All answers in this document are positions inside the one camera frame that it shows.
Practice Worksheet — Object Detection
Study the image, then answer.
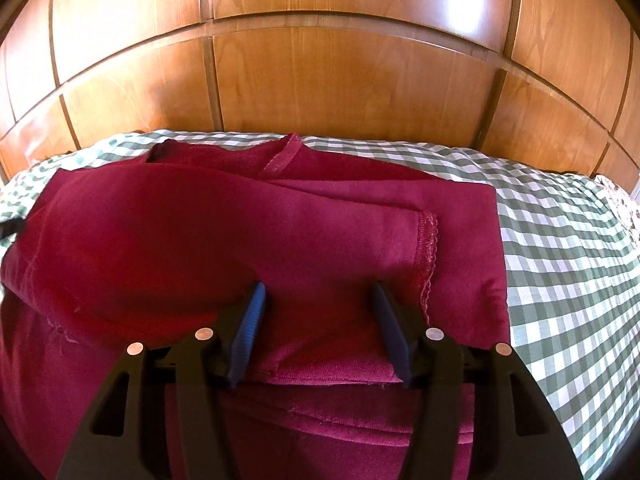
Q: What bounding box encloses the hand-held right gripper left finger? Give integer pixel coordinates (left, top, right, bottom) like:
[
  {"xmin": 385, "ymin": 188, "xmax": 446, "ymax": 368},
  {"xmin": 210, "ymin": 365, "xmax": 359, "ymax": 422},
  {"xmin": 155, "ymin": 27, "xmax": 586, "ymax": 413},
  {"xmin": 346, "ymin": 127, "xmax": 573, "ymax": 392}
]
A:
[{"xmin": 55, "ymin": 281, "xmax": 268, "ymax": 480}]

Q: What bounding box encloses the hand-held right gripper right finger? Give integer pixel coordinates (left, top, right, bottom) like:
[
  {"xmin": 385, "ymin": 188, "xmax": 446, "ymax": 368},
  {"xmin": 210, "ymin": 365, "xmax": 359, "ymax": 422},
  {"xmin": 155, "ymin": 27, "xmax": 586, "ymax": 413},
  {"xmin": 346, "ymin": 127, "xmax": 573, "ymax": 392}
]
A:
[{"xmin": 371, "ymin": 281, "xmax": 584, "ymax": 480}]

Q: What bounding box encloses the dark red knit sweater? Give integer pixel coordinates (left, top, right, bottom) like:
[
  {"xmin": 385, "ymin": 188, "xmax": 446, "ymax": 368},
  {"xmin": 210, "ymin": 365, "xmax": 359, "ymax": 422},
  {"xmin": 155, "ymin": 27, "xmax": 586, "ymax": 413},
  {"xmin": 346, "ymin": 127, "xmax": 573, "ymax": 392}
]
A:
[{"xmin": 0, "ymin": 132, "xmax": 512, "ymax": 480}]

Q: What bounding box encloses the green checked blanket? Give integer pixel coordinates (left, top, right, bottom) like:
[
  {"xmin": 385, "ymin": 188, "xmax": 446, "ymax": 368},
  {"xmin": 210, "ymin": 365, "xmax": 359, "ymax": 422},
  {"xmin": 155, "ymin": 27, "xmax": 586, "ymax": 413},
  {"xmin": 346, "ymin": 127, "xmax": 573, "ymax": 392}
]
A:
[{"xmin": 0, "ymin": 129, "xmax": 640, "ymax": 480}]

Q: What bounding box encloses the wooden panel wardrobe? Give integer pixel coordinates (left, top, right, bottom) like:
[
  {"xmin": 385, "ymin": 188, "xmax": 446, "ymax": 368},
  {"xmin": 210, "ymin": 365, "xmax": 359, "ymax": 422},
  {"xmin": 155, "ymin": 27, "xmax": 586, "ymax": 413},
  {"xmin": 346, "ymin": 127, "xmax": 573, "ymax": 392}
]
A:
[{"xmin": 0, "ymin": 0, "xmax": 640, "ymax": 188}]

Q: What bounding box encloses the floral bedspread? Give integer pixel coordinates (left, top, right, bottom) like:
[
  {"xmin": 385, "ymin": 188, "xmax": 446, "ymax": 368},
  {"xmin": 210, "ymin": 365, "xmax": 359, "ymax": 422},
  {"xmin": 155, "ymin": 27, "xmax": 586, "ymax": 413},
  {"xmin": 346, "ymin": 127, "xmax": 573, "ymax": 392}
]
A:
[{"xmin": 595, "ymin": 175, "xmax": 640, "ymax": 257}]

